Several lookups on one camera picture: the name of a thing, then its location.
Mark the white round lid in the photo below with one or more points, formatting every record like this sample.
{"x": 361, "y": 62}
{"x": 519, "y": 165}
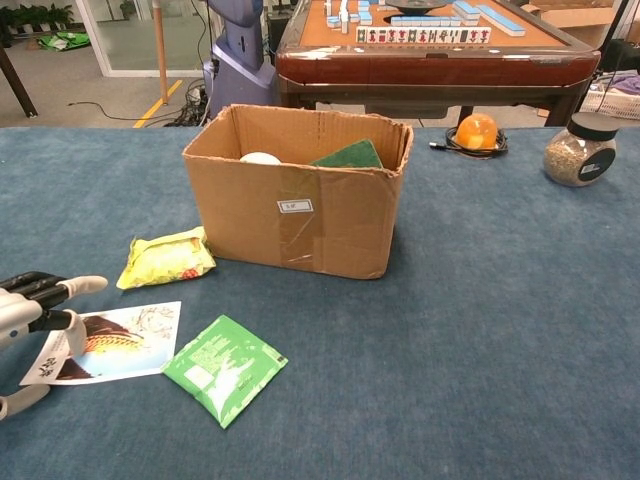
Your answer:
{"x": 259, "y": 158}

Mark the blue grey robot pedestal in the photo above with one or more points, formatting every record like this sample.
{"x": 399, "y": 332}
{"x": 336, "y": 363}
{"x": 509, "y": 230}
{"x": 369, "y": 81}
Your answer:
{"x": 240, "y": 65}

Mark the row of potted plants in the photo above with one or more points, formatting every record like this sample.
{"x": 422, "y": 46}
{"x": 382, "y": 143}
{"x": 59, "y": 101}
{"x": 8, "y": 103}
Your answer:
{"x": 35, "y": 17}

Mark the yellow snack packet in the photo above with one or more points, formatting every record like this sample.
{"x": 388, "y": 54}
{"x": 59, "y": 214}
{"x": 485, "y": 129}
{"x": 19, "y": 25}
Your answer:
{"x": 165, "y": 260}

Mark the blue backed mahjong tile wall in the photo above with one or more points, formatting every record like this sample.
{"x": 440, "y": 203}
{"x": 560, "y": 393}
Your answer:
{"x": 425, "y": 21}
{"x": 502, "y": 21}
{"x": 345, "y": 17}
{"x": 467, "y": 10}

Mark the green snack packet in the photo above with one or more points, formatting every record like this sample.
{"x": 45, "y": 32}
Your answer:
{"x": 65, "y": 41}

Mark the blue felt table mat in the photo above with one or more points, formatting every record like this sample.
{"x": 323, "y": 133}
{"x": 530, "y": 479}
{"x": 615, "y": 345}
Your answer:
{"x": 475, "y": 325}

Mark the wooden pole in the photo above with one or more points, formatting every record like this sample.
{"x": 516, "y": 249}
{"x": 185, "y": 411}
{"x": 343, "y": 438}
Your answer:
{"x": 161, "y": 55}

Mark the brown mahjong table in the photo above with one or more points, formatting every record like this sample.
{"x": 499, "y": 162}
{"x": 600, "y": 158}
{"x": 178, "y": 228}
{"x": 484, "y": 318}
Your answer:
{"x": 435, "y": 70}

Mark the white picture card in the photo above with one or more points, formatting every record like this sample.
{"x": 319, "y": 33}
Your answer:
{"x": 135, "y": 340}

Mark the white power strip with plugs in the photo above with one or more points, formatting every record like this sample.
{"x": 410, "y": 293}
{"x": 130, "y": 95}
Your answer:
{"x": 196, "y": 96}

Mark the white plastic basket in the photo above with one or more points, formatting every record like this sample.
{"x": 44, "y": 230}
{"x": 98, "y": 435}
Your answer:
{"x": 612, "y": 105}

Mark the green sachet packet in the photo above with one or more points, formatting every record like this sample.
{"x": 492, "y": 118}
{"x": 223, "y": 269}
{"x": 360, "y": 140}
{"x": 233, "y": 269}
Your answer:
{"x": 225, "y": 370}

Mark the glass jar black lid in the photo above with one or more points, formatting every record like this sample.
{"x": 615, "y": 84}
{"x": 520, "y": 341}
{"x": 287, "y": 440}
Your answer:
{"x": 575, "y": 157}

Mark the dark green box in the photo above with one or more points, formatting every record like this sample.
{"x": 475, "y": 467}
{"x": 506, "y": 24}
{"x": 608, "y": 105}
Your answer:
{"x": 352, "y": 156}

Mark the purple cloth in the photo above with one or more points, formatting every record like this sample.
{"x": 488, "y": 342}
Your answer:
{"x": 627, "y": 84}

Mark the row of face-up mahjong tiles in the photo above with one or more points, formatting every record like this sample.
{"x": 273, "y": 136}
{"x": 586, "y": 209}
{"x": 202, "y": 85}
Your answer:
{"x": 425, "y": 35}

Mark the dark slanted table leg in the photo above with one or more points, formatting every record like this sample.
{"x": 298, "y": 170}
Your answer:
{"x": 17, "y": 85}

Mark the open cardboard box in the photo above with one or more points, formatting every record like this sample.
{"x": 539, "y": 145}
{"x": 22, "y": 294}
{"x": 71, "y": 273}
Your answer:
{"x": 300, "y": 220}

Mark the orange dome lamp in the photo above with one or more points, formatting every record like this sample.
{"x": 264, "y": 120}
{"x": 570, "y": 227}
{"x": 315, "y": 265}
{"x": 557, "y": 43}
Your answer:
{"x": 478, "y": 132}

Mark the black tripod stand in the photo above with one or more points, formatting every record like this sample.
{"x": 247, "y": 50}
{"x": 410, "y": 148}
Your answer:
{"x": 614, "y": 30}

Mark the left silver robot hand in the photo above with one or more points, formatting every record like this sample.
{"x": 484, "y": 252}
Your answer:
{"x": 15, "y": 315}

